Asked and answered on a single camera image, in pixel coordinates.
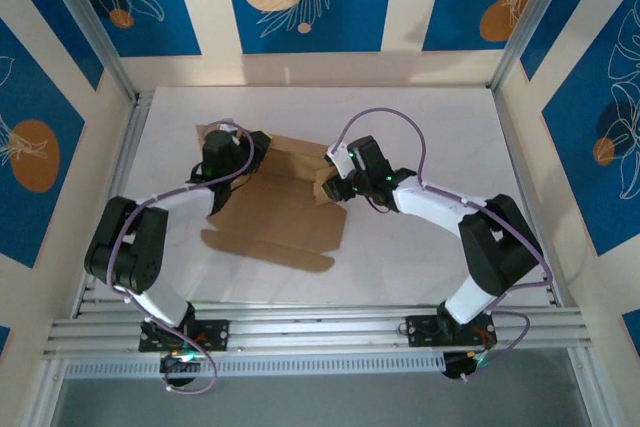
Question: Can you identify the brown cardboard paper box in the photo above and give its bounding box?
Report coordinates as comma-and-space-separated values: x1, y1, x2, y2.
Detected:
194, 122, 349, 274

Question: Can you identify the black controller board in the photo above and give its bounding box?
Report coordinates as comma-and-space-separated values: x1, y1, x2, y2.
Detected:
159, 350, 204, 388
442, 350, 494, 382

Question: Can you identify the aluminium side rail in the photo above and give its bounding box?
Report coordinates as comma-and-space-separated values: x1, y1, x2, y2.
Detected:
72, 91, 156, 319
492, 89, 565, 307

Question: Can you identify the aluminium rail frame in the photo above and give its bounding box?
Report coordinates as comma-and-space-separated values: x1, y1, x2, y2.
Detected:
42, 302, 594, 362

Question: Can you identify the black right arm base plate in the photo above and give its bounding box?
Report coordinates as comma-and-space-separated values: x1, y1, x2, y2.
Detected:
405, 313, 497, 348

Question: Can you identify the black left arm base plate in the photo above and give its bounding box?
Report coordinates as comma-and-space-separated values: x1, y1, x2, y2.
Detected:
138, 319, 231, 353

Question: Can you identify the aluminium frame post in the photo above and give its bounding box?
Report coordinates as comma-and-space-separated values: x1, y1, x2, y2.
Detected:
489, 0, 585, 94
35, 0, 140, 104

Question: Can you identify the grey slotted cable duct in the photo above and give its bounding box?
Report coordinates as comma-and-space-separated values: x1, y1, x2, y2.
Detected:
62, 350, 446, 379

